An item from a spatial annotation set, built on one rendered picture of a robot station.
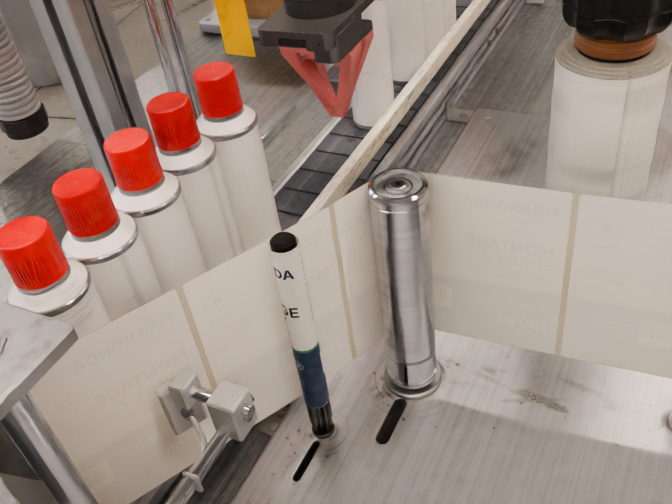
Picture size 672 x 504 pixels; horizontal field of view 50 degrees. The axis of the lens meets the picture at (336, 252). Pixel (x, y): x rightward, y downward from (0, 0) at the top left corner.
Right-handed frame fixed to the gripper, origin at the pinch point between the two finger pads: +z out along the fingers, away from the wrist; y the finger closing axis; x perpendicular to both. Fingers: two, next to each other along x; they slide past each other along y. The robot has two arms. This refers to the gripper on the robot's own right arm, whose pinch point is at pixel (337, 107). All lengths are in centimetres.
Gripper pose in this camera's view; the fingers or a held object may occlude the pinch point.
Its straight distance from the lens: 64.5
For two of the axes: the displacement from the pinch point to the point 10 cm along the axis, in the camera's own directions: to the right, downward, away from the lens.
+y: 4.3, -6.2, 6.6
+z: 1.4, 7.7, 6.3
